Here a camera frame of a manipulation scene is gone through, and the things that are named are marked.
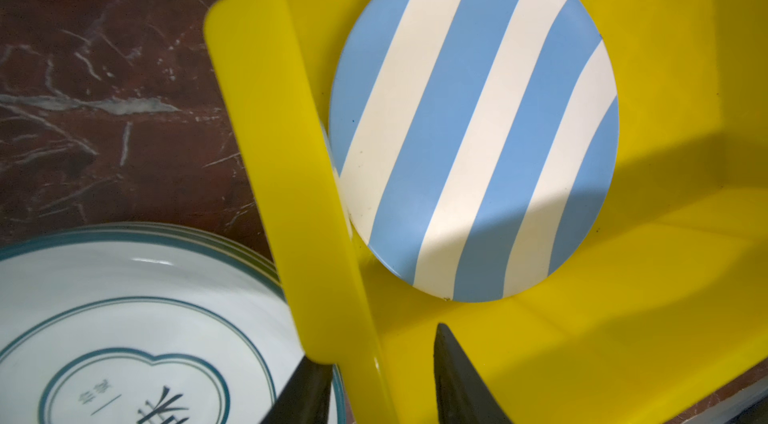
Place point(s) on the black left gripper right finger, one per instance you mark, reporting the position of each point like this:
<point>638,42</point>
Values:
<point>462,395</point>

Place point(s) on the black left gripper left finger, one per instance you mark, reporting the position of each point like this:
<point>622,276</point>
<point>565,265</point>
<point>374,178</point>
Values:
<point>306,397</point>

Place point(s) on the yellow plastic bin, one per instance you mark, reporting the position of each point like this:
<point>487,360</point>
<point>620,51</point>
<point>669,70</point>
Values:
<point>663,302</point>

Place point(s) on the blue striped plate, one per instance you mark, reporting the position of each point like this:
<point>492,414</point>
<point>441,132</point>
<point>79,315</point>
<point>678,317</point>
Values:
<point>474,140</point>

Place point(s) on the white plate green rings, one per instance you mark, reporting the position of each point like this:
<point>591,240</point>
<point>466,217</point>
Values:
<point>138,328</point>

